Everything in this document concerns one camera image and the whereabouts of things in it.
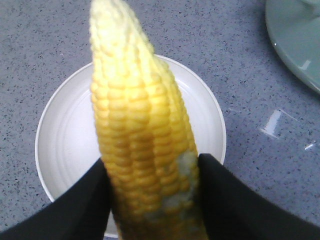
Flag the pale corn cob with white patch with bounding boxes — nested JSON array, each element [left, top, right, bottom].
[[89, 0, 208, 240]]

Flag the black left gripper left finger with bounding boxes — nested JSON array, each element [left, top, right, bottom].
[[0, 159, 111, 240]]

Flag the white round plate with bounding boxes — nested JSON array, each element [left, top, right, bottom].
[[35, 57, 227, 201]]

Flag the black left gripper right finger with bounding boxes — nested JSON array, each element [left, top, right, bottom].
[[198, 153, 320, 240]]

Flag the green electric cooking pot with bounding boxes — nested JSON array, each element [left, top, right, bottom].
[[265, 0, 320, 93]]

